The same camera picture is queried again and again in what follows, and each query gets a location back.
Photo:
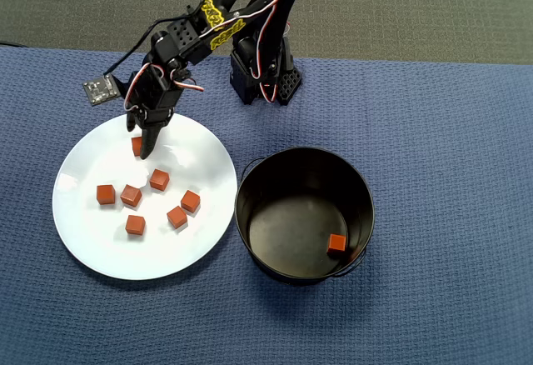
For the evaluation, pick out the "small camera circuit board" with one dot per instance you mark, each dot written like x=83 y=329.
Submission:
x=100 y=91

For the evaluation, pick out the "black metal bucket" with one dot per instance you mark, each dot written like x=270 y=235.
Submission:
x=291 y=223

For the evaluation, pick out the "red cube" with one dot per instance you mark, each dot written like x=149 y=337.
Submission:
x=159 y=180
x=136 y=146
x=105 y=195
x=135 y=225
x=336 y=243
x=190 y=201
x=176 y=217
x=131 y=196

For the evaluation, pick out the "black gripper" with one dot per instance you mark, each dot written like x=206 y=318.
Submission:
x=151 y=127

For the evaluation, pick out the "white round plate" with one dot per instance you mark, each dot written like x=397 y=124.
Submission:
x=104 y=248

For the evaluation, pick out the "blue woven table cloth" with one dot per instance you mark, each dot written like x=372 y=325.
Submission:
x=437 y=215

